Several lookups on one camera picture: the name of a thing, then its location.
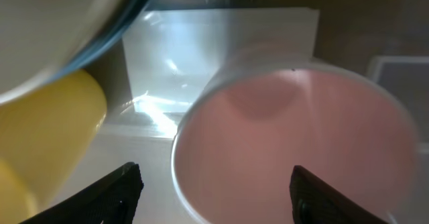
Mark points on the yellow cup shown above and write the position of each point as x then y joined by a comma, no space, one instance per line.
43,137

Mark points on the dark blue bowl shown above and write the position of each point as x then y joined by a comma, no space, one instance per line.
123,16

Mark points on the clear plastic storage container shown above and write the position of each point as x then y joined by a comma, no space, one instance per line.
163,62

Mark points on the cream large bowl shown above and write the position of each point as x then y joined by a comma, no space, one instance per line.
40,37

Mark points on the pink cup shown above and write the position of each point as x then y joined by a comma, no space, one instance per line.
267,110

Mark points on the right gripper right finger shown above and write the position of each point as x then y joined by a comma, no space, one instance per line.
316,202

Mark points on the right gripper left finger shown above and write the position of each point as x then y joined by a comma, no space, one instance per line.
112,199

